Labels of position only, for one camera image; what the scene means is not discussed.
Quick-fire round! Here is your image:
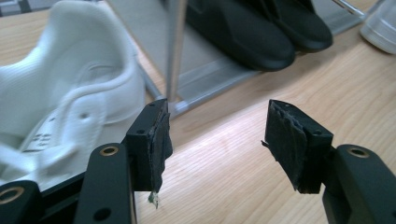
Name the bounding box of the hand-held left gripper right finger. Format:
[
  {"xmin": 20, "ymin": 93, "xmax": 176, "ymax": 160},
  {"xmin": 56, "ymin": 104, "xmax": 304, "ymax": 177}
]
[{"xmin": 261, "ymin": 99, "xmax": 334, "ymax": 194}]

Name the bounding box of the black slipper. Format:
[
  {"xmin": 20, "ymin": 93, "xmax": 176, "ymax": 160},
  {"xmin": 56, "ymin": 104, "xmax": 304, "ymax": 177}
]
[
  {"xmin": 246, "ymin": 0, "xmax": 334, "ymax": 53},
  {"xmin": 185, "ymin": 0, "xmax": 297, "ymax": 73}
]

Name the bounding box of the white sneaker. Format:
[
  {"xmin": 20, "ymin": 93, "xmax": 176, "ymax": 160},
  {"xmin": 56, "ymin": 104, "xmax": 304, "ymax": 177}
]
[
  {"xmin": 0, "ymin": 0, "xmax": 148, "ymax": 192},
  {"xmin": 359, "ymin": 0, "xmax": 396, "ymax": 56}
]

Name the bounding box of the metal shoe rack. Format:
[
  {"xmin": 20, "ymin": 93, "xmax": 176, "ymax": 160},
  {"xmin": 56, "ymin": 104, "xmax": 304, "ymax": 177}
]
[{"xmin": 106, "ymin": 0, "xmax": 384, "ymax": 119}]

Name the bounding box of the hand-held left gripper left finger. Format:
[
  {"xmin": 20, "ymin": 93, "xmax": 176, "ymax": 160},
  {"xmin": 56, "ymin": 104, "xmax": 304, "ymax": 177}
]
[{"xmin": 122, "ymin": 98, "xmax": 174, "ymax": 209}]

